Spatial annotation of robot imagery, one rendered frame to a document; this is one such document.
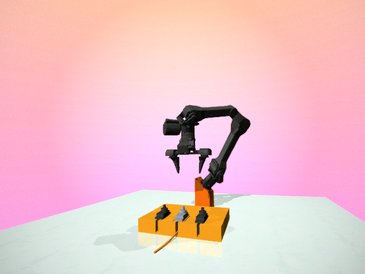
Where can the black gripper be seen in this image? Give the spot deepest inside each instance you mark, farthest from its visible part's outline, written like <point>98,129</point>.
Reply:
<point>204,152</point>

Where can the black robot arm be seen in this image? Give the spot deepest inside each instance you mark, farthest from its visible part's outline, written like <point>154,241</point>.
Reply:
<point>193,115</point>

